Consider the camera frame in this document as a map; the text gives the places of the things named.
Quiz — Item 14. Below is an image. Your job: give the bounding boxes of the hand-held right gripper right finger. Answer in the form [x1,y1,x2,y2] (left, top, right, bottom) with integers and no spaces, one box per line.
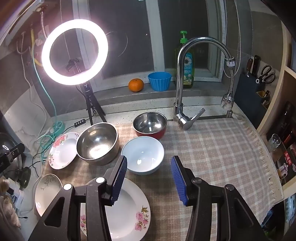
[170,156,264,241]

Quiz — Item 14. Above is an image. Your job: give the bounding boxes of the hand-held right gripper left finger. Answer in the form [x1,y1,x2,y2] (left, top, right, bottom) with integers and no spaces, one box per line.
[28,156,128,241]

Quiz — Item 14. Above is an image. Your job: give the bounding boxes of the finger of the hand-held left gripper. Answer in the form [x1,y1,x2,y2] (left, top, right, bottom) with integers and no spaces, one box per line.
[8,143,25,161]

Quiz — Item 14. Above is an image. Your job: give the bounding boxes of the large pink flower plate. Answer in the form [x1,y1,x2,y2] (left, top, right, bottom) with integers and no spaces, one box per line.
[80,177,151,241]

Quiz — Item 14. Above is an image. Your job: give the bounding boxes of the light blue ceramic bowl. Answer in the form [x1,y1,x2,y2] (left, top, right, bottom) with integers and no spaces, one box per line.
[121,136,165,175]

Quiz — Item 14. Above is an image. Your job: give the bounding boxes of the large steel bowl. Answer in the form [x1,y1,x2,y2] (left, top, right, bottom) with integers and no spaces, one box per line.
[76,122,120,166]

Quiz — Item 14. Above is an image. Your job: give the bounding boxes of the small rose print plate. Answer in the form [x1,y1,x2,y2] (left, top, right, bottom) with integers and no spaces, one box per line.
[48,132,80,170]

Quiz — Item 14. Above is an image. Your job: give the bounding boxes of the leaf print plate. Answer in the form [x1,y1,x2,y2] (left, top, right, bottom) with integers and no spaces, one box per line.
[35,174,63,217]

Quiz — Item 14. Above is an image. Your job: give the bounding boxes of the red steel bowl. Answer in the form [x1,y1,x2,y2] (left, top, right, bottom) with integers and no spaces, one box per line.
[132,112,167,140]

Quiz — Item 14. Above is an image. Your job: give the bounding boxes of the teal round power strip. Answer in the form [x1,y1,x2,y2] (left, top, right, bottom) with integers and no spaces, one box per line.
[47,120,66,137]

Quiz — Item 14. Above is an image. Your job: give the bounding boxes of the plaid beige cloth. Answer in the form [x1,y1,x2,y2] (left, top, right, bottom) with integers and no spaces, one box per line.
[35,119,285,241]

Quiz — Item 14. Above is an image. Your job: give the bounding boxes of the black tripod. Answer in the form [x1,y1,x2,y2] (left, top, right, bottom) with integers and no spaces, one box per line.
[66,58,108,126]

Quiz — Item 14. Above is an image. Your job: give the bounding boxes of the orange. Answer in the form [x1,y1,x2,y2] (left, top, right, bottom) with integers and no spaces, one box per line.
[128,78,144,92]

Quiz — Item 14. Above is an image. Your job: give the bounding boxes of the clear glass cup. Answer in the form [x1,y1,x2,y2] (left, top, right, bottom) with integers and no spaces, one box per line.
[268,134,281,151]

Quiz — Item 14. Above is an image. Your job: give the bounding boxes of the blue ribbed cup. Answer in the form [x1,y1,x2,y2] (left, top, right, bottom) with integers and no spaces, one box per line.
[147,72,172,92]

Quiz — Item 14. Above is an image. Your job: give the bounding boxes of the chrome faucet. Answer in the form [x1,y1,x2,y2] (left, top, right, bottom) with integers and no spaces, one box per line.
[173,36,235,131]

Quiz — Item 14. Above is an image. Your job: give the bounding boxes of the printed teapot box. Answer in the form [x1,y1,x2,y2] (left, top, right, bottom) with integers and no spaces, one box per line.
[275,144,296,186]

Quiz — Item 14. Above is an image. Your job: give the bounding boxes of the dark blue knife holder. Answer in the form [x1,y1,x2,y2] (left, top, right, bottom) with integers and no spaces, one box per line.
[233,72,272,130]

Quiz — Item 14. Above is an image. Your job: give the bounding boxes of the green dish soap bottle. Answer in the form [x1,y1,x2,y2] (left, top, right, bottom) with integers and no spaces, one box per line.
[174,30,195,89]

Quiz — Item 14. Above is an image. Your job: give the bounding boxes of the dark glass bottle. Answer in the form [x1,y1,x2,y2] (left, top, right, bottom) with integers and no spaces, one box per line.
[276,101,293,142]

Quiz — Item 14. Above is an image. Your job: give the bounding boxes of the beige wooden shelf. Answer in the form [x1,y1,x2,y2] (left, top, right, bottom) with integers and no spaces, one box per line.
[255,30,296,193]

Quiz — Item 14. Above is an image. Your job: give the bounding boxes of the window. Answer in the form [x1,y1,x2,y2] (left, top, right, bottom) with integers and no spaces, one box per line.
[72,0,228,82]

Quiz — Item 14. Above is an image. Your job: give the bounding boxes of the teal power strip with cable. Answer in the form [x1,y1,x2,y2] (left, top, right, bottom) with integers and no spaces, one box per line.
[32,35,66,163]

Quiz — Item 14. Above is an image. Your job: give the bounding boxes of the black cable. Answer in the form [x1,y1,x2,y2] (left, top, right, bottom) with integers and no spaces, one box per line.
[14,119,97,219]

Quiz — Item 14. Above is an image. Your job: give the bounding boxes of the thin white cable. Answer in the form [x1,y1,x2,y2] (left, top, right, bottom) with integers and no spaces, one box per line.
[16,35,50,139]

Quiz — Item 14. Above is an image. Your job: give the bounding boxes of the chrome sprayer hose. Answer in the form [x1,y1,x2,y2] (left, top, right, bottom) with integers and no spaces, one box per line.
[220,67,236,118]

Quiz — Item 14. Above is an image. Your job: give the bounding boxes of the yellow hose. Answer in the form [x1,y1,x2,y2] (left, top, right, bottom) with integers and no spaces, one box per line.
[30,29,43,69]

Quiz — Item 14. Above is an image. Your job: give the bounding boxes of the ring light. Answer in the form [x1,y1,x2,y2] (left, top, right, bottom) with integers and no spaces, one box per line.
[41,19,109,86]

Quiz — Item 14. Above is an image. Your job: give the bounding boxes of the brown handled knife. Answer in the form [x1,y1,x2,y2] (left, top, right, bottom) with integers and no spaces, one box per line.
[245,58,254,78]

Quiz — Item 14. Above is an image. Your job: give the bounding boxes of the black handled scissors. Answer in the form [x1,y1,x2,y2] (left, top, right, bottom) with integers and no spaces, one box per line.
[255,65,276,84]

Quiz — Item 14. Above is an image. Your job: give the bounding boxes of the black handled knife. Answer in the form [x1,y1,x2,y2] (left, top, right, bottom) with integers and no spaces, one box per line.
[252,55,262,77]

